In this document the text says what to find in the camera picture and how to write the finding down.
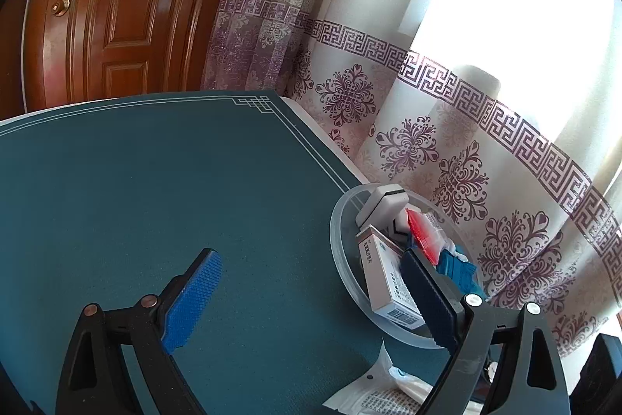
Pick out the clear plastic pouch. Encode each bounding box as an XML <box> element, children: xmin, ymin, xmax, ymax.
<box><xmin>323</xmin><ymin>341</ymin><xmax>439</xmax><ymax>415</ymax></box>

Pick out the white purple patterned curtain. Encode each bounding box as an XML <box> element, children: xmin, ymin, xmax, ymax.
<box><xmin>200</xmin><ymin>0</ymin><xmax>622</xmax><ymax>360</ymax></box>

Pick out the teal woven cloth pouch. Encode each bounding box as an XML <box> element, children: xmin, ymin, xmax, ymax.
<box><xmin>435</xmin><ymin>248</ymin><xmax>480</xmax><ymax>300</ymax></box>

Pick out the white and red packet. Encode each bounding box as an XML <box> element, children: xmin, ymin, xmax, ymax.
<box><xmin>405</xmin><ymin>208</ymin><xmax>454</xmax><ymax>264</ymax></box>

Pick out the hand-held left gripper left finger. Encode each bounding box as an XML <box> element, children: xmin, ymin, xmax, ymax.
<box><xmin>54</xmin><ymin>248</ymin><xmax>224</xmax><ymax>415</ymax></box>

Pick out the white plastic case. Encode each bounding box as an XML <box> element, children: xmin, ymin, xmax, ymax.
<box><xmin>356</xmin><ymin>185</ymin><xmax>409</xmax><ymax>232</ymax></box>

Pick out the clear plastic bowl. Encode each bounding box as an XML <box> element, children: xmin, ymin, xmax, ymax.
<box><xmin>329</xmin><ymin>183</ymin><xmax>487</xmax><ymax>349</ymax></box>

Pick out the white medicine box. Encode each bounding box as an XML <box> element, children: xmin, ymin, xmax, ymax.
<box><xmin>357</xmin><ymin>224</ymin><xmax>425</xmax><ymax>329</ymax></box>

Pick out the wooden door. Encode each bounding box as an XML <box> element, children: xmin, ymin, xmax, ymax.
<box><xmin>0</xmin><ymin>0</ymin><xmax>258</xmax><ymax>119</ymax></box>

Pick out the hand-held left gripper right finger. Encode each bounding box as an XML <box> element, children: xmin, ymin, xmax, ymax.
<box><xmin>399</xmin><ymin>250</ymin><xmax>571</xmax><ymax>415</ymax></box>

